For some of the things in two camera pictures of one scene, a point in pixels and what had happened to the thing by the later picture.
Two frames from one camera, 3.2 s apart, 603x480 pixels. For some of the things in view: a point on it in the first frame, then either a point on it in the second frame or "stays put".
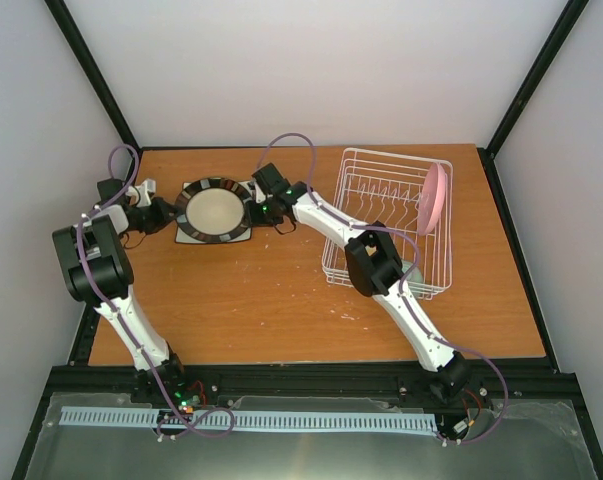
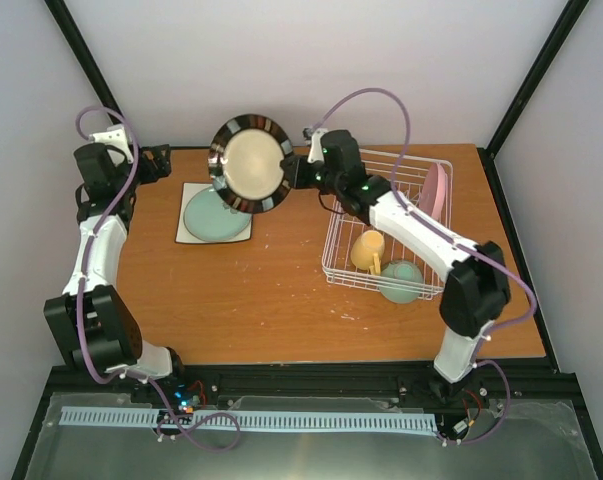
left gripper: (163, 208) -> (162, 165)
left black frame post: (96, 78) stays put
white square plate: (245, 185) -> (183, 234)
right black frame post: (559, 37) stays put
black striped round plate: (213, 209) -> (245, 158)
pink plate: (431, 198) stays put
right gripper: (255, 222) -> (295, 177)
